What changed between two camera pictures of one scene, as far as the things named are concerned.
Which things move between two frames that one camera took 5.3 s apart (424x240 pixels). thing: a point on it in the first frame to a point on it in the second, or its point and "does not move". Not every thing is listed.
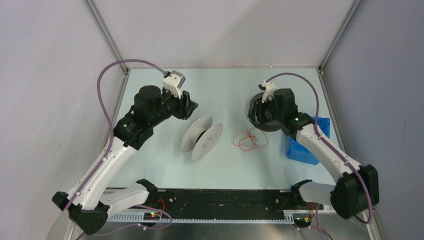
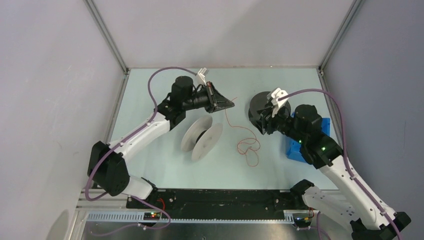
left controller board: [151, 216] does not move
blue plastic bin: [296, 151] does not move
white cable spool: [201, 137] does not move
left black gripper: [185, 106] to [212, 95]
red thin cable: [253, 138] to [243, 140]
